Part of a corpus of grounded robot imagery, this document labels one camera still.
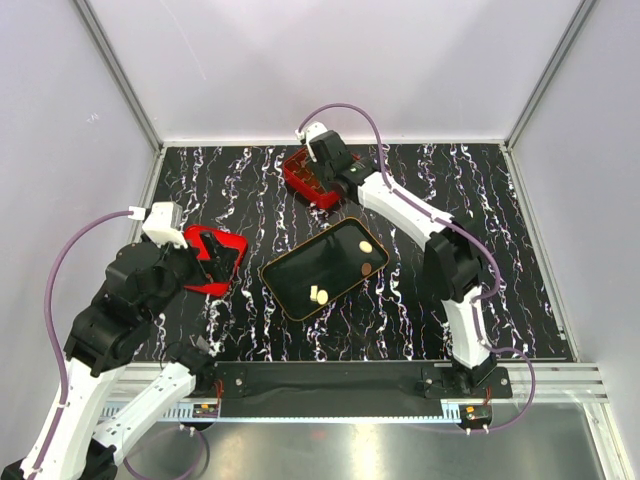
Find red box lid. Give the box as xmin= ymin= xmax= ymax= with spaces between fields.
xmin=184 ymin=225 xmax=248 ymax=298

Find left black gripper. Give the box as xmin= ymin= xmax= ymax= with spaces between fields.
xmin=142 ymin=228 xmax=239 ymax=321

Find brown oval chocolate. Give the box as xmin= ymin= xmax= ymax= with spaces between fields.
xmin=361 ymin=263 xmax=373 ymax=276

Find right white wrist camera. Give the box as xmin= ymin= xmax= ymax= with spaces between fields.
xmin=295 ymin=121 xmax=328 ymax=144

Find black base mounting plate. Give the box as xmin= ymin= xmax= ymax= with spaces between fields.
xmin=192 ymin=361 xmax=513 ymax=412

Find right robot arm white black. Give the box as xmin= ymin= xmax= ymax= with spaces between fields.
xmin=296 ymin=122 xmax=497 ymax=397

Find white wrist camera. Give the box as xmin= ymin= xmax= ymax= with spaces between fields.
xmin=295 ymin=121 xmax=328 ymax=144
xmin=141 ymin=201 xmax=188 ymax=249

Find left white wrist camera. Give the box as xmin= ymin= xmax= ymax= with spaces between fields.
xmin=141 ymin=201 xmax=188 ymax=249

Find aluminium frame rail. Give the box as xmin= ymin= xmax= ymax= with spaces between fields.
xmin=99 ymin=403 xmax=464 ymax=425

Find left electronics board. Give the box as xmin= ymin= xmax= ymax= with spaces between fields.
xmin=192 ymin=403 xmax=220 ymax=418

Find right electronics board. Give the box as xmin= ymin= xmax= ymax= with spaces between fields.
xmin=461 ymin=405 xmax=493 ymax=424

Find red compartment chocolate box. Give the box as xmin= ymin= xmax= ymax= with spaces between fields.
xmin=283 ymin=147 xmax=349 ymax=210

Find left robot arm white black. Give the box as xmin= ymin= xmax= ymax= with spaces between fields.
xmin=1 ymin=226 xmax=247 ymax=479

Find black gold-rimmed tray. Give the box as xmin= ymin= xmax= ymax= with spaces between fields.
xmin=260 ymin=217 xmax=390 ymax=321

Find electronics board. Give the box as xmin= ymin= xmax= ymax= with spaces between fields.
xmin=461 ymin=405 xmax=493 ymax=424
xmin=192 ymin=403 xmax=220 ymax=418

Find white oval chocolate bottom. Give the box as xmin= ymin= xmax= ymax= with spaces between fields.
xmin=316 ymin=290 xmax=329 ymax=305

